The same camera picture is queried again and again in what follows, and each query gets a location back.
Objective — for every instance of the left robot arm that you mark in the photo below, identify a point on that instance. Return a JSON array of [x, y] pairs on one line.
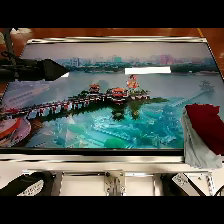
[[35, 70]]

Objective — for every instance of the grey garment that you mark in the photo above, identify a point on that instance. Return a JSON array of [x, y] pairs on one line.
[[196, 151]]

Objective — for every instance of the red garment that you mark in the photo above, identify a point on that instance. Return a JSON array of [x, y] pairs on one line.
[[208, 125]]

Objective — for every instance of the silver frame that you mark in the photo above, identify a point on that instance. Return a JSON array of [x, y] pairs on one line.
[[100, 164]]

